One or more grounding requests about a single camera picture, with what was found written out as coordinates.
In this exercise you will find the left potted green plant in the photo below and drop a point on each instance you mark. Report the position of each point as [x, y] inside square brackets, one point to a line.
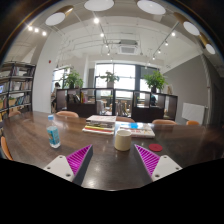
[73, 80]

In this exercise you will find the orange chair far left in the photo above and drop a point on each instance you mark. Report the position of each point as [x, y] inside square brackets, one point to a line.
[13, 113]

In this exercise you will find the orange chair behind books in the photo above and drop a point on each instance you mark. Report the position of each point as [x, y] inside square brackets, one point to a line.
[68, 113]

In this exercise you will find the right potted green plant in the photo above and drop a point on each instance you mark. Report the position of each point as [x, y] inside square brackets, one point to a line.
[155, 81]

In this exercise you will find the middle potted green plant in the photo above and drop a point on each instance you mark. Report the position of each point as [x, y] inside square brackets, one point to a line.
[110, 79]

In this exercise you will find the ceiling air conditioner vent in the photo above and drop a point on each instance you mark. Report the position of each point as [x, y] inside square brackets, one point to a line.
[128, 47]

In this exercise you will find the orange chair near left edge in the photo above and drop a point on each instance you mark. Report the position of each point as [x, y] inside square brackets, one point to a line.
[5, 148]

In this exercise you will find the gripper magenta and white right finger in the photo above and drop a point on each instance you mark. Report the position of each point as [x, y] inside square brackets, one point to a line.
[152, 166]

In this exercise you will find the tall bookshelf at left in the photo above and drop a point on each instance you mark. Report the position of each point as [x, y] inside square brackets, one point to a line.
[16, 87]

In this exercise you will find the dark low shelf divider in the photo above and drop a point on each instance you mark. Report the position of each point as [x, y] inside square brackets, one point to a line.
[141, 106]

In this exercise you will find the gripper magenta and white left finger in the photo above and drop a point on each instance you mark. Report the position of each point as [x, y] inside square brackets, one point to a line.
[72, 167]

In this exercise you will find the white board by wall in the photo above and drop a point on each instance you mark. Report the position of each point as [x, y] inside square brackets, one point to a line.
[193, 112]

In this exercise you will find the clear water bottle blue cap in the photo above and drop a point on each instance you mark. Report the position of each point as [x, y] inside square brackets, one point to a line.
[53, 133]

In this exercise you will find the potted green plant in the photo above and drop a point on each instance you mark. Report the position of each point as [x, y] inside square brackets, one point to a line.
[110, 79]
[155, 81]
[73, 80]

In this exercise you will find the orange chair far right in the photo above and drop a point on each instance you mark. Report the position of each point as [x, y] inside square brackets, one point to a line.
[192, 122]

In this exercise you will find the orange chair centre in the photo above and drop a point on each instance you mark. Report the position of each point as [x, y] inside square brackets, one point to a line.
[124, 119]

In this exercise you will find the flat magazine with blue cover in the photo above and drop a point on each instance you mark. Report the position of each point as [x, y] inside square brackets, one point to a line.
[141, 130]

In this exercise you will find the stack of books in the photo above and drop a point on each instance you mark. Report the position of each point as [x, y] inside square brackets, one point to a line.
[100, 124]

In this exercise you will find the red round coaster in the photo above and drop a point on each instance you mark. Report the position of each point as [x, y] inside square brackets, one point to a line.
[155, 147]

